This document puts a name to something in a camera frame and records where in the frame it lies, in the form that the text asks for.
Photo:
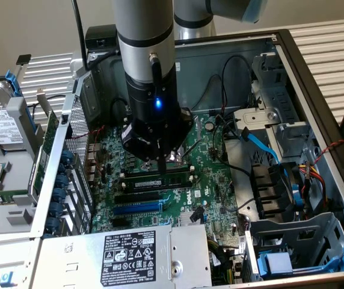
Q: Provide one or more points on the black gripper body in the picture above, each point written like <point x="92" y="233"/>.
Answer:
<point x="154" y="114"/>

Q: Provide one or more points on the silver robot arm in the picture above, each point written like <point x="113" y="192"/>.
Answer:
<point x="142" y="30"/>

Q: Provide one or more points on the socket locking lever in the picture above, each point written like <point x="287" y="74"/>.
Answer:
<point x="196" y="148"/>

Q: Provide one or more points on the CPU socket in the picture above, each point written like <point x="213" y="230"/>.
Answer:
<point x="176" y="161"/>

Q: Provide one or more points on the round coin battery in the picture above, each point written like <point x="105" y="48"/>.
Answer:
<point x="210" y="125"/>

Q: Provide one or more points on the green motherboard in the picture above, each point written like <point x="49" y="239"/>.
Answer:
<point x="208" y="168"/>

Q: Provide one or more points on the long black expansion slot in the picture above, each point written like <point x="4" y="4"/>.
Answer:
<point x="136" y="198"/>

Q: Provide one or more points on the blue expansion slot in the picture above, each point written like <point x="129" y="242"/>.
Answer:
<point x="136" y="208"/>

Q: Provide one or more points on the silver chipset heat sink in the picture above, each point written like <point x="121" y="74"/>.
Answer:
<point x="185" y="221"/>

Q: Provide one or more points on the short black expansion slot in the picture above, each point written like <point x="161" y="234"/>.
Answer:
<point x="120" y="222"/>

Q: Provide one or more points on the open PC case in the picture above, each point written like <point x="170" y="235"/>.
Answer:
<point x="214" y="60"/>

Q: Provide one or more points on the blue card retainer bar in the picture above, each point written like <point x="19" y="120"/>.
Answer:
<point x="60" y="182"/>

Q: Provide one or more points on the green graphics card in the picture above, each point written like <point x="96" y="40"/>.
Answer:
<point x="44" y="150"/>

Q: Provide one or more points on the grey parts rack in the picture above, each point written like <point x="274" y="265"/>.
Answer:
<point x="18" y="171"/>

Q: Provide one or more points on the silver power supply unit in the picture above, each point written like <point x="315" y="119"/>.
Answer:
<point x="84" y="256"/>

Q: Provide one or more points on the grey metal disk bay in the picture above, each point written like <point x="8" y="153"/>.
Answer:
<point x="268" y="231"/>

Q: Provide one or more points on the blue disk caddy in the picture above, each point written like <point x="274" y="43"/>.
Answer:
<point x="278" y="262"/>
<point x="11" y="81"/>

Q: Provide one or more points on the blue case release latch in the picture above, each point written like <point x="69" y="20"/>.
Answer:
<point x="8" y="279"/>

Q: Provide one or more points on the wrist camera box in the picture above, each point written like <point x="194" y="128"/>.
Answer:
<point x="100" y="37"/>

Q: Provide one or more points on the silver metal drive bracket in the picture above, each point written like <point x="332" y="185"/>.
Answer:
<point x="280" y="99"/>

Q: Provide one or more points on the small black bracket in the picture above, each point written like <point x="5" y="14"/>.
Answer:
<point x="23" y="59"/>

